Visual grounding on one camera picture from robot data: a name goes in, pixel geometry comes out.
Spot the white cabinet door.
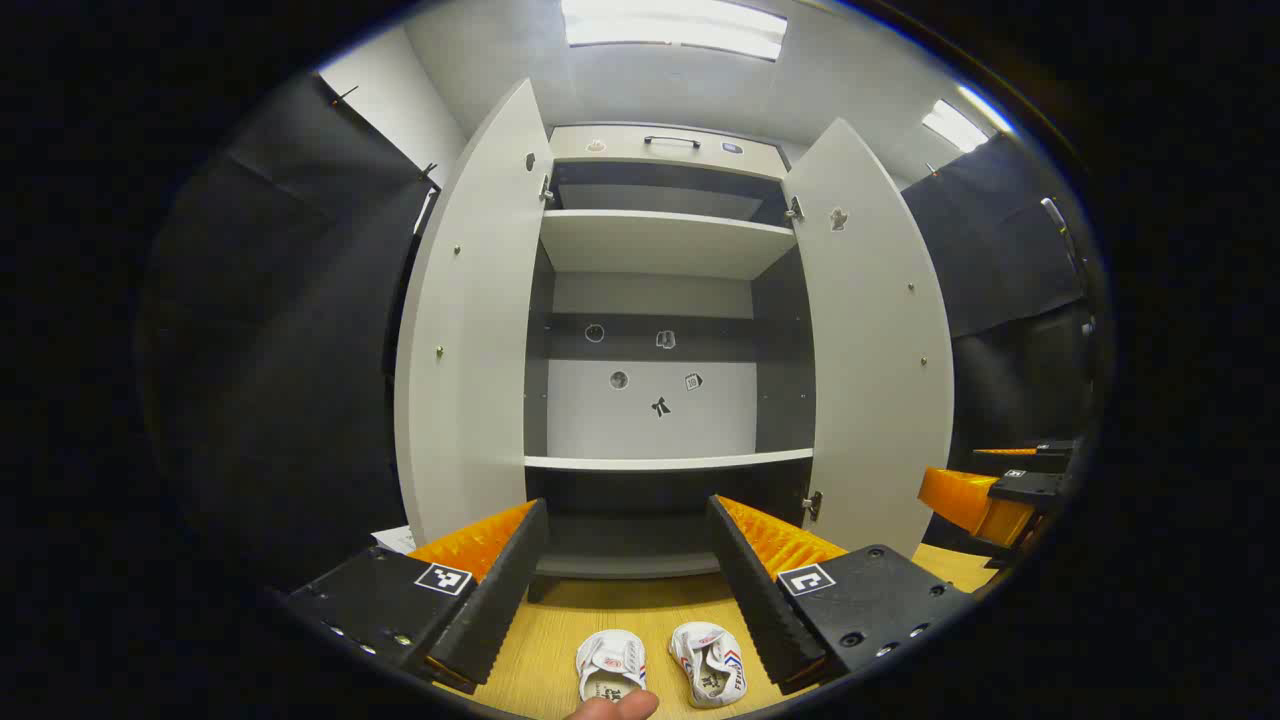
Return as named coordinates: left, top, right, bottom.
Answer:
left=780, top=117, right=956, bottom=561
left=393, top=78, right=556, bottom=549

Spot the black backdrop cloth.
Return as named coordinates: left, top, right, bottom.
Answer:
left=140, top=70, right=441, bottom=591
left=900, top=130, right=1101, bottom=521

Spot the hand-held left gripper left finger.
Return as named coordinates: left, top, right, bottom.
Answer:
left=285, top=498, right=551, bottom=696

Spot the large ceiling light panel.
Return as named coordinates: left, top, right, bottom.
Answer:
left=560, top=0, right=789, bottom=61

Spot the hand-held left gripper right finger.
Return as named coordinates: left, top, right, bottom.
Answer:
left=705, top=493, right=976, bottom=696

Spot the white shoe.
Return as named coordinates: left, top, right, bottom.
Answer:
left=668, top=620, right=748, bottom=709
left=575, top=628, right=648, bottom=703

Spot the small ceiling light panel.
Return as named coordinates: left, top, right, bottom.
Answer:
left=920, top=85, right=1016, bottom=154

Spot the white shoe cabinet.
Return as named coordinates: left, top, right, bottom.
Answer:
left=522, top=122, right=818, bottom=604

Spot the grey metal pole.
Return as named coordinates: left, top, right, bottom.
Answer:
left=1040, top=196, right=1079, bottom=263

